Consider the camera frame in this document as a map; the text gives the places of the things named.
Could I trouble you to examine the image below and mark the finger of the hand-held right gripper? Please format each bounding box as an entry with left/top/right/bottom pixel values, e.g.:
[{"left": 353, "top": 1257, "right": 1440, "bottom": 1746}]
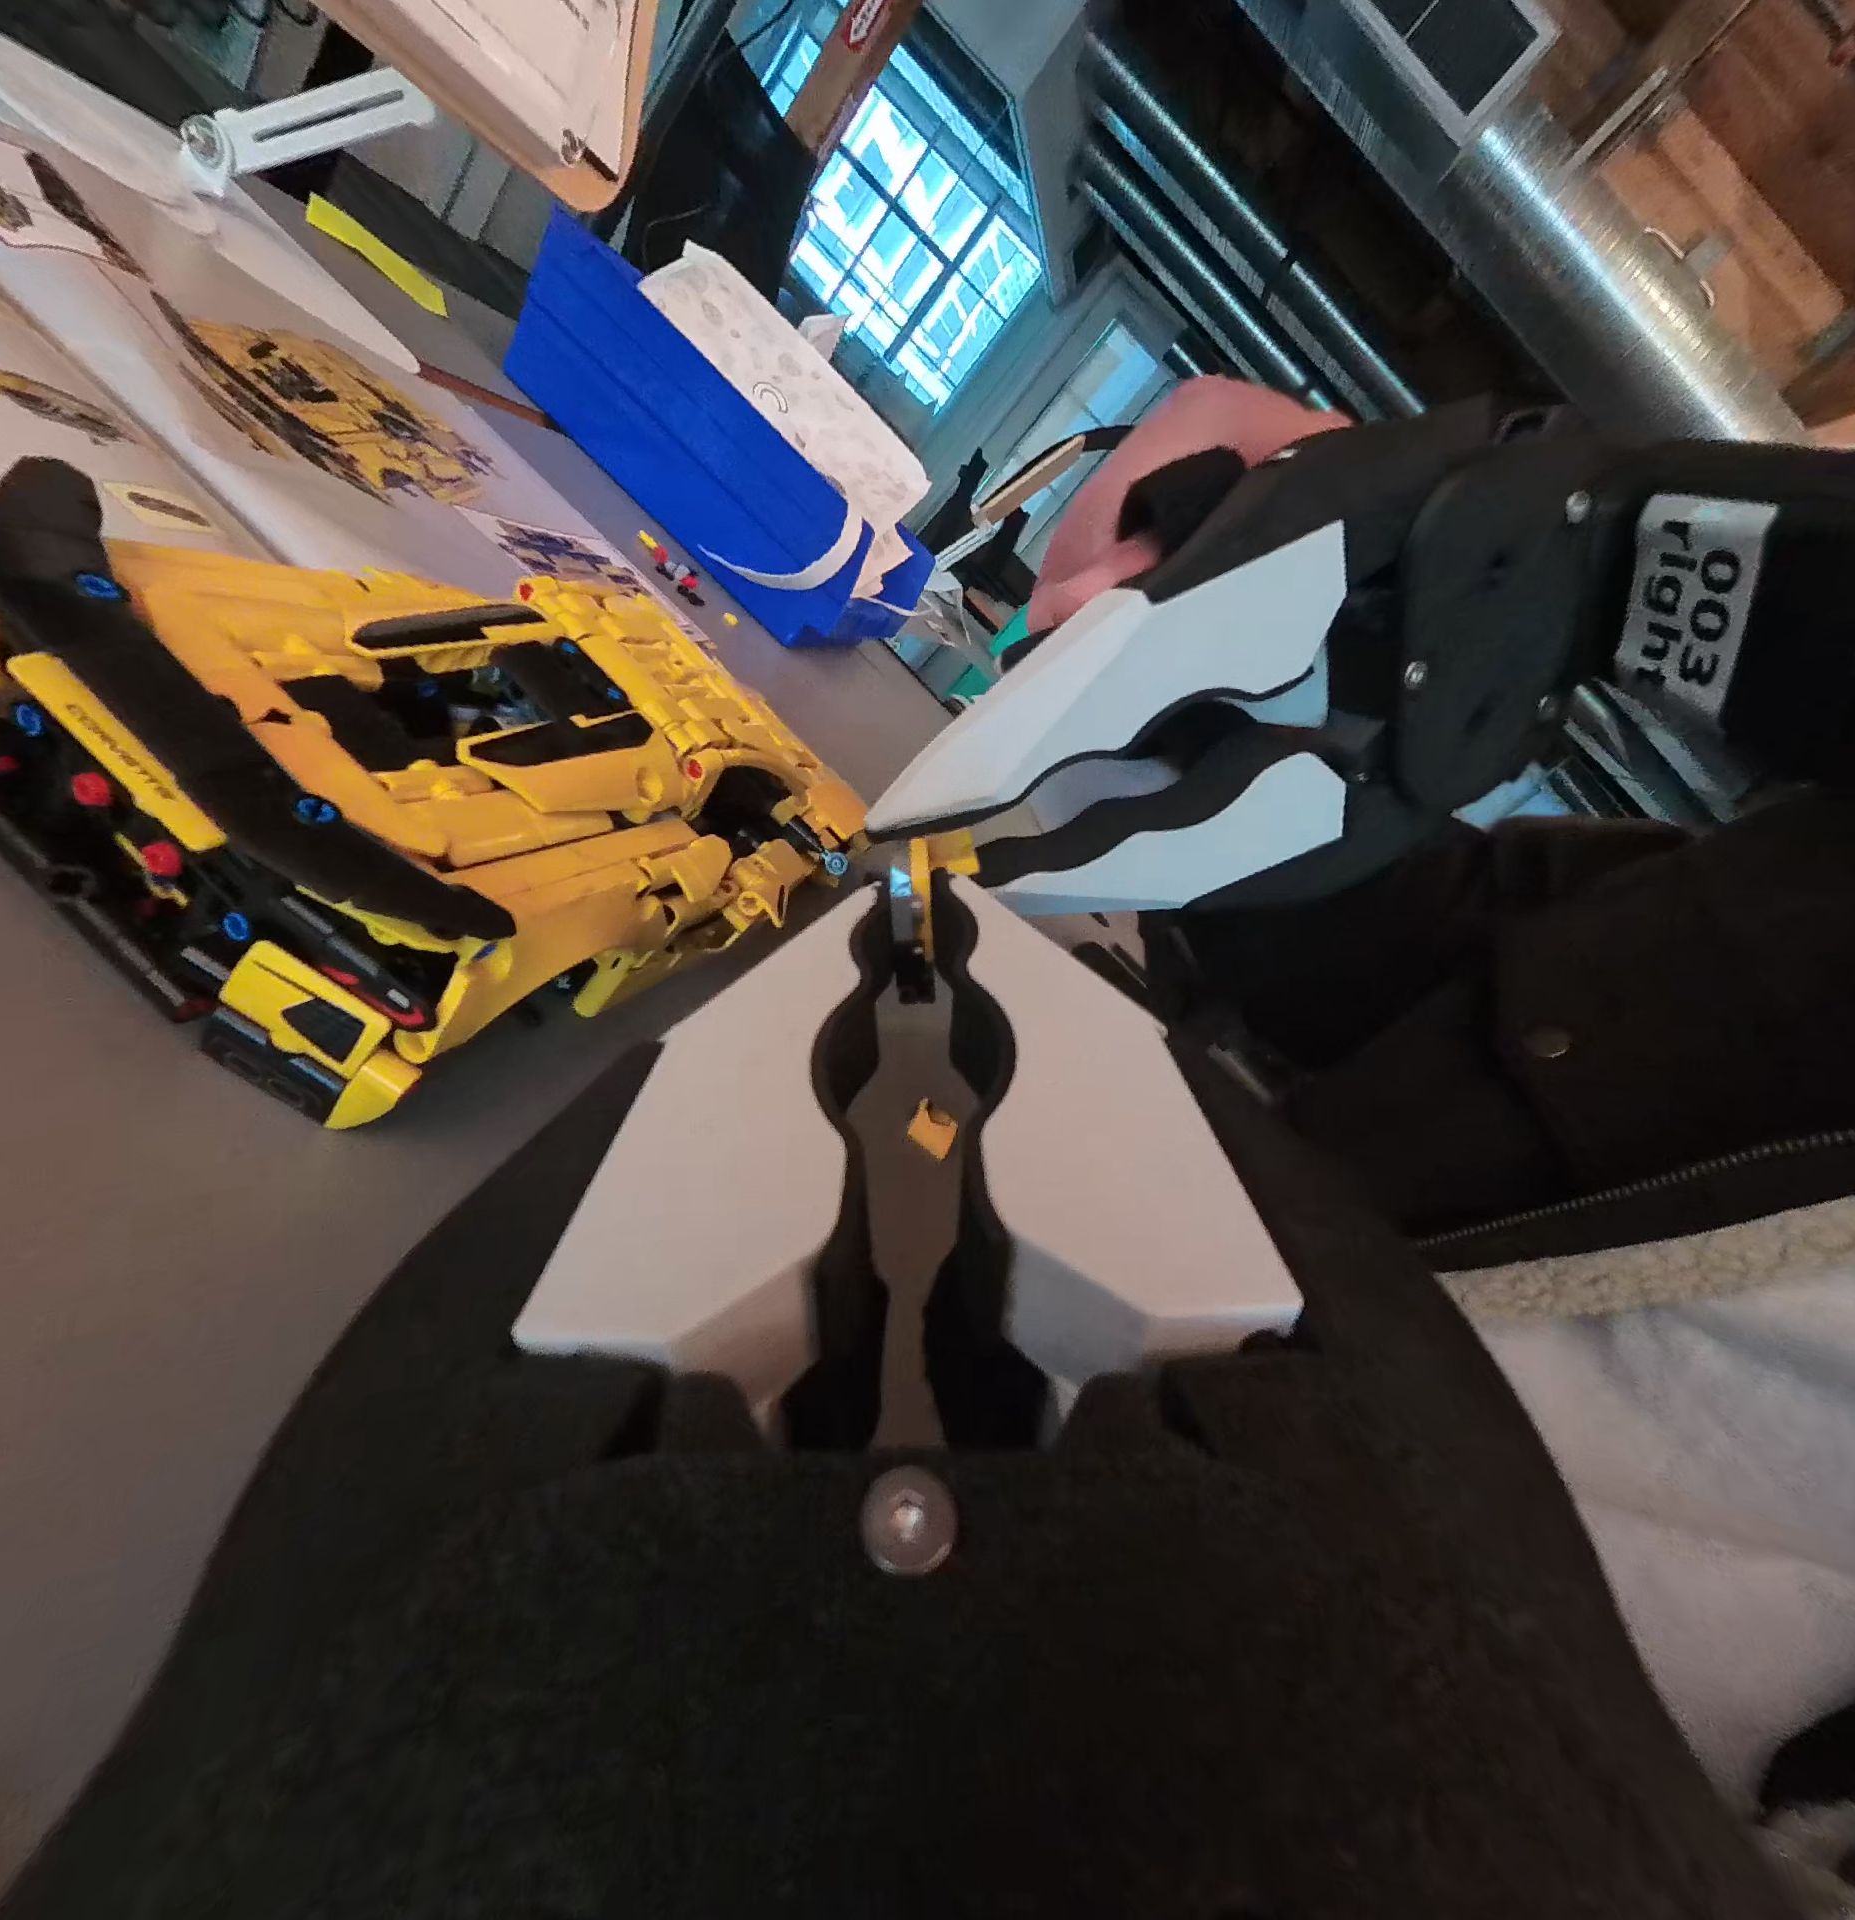
[
  {"left": 861, "top": 517, "right": 1351, "bottom": 845},
  {"left": 975, "top": 747, "right": 1350, "bottom": 923}
]

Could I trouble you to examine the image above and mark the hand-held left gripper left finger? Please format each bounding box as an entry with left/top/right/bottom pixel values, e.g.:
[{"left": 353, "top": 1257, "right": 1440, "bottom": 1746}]
[{"left": 512, "top": 881, "right": 891, "bottom": 1447}]

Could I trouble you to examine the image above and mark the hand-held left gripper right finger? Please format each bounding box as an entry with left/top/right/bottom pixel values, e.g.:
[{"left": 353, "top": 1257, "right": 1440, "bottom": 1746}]
[{"left": 931, "top": 879, "right": 1309, "bottom": 1447}]

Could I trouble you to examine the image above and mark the yellow and black brick assembly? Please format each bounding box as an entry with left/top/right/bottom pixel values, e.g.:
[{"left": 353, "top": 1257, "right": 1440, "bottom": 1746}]
[{"left": 885, "top": 840, "right": 944, "bottom": 1004}]

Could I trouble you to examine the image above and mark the yellow toy brick car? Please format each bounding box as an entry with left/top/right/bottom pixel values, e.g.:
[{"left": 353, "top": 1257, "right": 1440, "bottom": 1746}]
[{"left": 0, "top": 457, "right": 877, "bottom": 1129}]

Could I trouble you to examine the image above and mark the grey desk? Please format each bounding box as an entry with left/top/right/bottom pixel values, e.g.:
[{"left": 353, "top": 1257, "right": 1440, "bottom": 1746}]
[{"left": 0, "top": 15, "right": 1169, "bottom": 1892}]

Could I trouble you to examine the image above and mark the person's right hand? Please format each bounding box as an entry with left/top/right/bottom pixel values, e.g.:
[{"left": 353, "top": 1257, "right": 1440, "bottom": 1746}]
[{"left": 1030, "top": 376, "right": 1356, "bottom": 639}]

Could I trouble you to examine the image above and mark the curved wood and black lamp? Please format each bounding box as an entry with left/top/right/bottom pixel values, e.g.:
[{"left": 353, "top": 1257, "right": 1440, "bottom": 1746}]
[{"left": 969, "top": 426, "right": 1138, "bottom": 529}]

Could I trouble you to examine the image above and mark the white paper strip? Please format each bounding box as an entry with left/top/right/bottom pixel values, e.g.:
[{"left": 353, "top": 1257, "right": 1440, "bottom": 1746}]
[{"left": 696, "top": 510, "right": 873, "bottom": 594}]

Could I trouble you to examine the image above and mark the white patterned paper bag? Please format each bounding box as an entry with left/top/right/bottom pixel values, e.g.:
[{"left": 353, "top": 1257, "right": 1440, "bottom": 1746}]
[{"left": 636, "top": 240, "right": 940, "bottom": 609}]

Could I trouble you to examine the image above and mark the large window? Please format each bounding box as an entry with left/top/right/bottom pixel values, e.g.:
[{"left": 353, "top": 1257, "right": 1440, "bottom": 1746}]
[{"left": 783, "top": 42, "right": 1054, "bottom": 414}]

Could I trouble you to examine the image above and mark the white air vent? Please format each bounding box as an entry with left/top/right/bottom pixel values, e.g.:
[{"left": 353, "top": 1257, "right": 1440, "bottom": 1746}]
[{"left": 1340, "top": 0, "right": 1562, "bottom": 148}]

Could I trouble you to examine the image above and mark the blue plastic bin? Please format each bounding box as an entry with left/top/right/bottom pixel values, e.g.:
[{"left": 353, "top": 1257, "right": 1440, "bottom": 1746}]
[{"left": 501, "top": 210, "right": 940, "bottom": 651}]

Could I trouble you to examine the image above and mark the white shirt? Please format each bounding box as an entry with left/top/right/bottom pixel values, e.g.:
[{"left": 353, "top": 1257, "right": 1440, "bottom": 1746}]
[{"left": 1443, "top": 1259, "right": 1855, "bottom": 1817}]

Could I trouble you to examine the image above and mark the wooden instruction board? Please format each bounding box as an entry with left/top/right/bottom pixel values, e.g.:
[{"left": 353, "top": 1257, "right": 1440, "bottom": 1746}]
[{"left": 318, "top": 0, "right": 663, "bottom": 213}]

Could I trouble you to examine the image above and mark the yellow paper strip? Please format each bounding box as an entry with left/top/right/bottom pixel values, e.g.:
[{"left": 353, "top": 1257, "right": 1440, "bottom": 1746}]
[{"left": 303, "top": 192, "right": 450, "bottom": 320}]

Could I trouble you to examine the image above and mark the open instruction booklet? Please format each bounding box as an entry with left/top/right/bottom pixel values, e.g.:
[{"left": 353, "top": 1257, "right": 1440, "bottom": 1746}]
[{"left": 0, "top": 22, "right": 515, "bottom": 603}]

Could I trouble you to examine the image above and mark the silver air duct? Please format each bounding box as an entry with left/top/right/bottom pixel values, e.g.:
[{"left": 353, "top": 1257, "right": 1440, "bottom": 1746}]
[{"left": 1443, "top": 90, "right": 1816, "bottom": 449}]

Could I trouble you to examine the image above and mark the wooden post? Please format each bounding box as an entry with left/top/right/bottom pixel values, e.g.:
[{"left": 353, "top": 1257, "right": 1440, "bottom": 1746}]
[{"left": 783, "top": 0, "right": 931, "bottom": 155}]

